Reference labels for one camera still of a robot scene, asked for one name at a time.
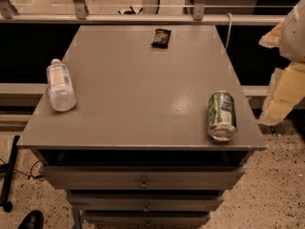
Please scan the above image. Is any white cable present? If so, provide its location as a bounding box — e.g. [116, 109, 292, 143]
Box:
[224, 12, 234, 51]

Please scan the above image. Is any black shoe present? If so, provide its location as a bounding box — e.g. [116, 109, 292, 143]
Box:
[17, 210, 44, 229]

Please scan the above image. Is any black stand leg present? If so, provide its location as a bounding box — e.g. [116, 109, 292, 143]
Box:
[0, 135, 20, 213]

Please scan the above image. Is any metal railing frame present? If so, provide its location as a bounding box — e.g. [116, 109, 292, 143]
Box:
[1, 0, 298, 25]

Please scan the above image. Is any clear plastic water bottle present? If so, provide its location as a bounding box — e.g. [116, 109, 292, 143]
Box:
[47, 59, 76, 112]

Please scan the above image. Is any green soda can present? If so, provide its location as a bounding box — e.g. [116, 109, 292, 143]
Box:
[208, 91, 236, 142]

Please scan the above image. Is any black snack packet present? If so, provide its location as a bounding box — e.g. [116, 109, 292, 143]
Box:
[152, 29, 172, 49]

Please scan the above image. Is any black floor cable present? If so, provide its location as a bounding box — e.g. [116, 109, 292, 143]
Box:
[0, 157, 44, 180]

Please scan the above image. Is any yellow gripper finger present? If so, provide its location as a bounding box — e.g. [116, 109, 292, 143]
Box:
[258, 62, 305, 126]
[258, 22, 283, 48]

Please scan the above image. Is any grey drawer cabinet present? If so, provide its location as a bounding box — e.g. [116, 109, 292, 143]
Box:
[18, 26, 264, 227]

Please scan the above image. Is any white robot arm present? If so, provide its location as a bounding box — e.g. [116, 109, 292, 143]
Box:
[258, 0, 305, 126]

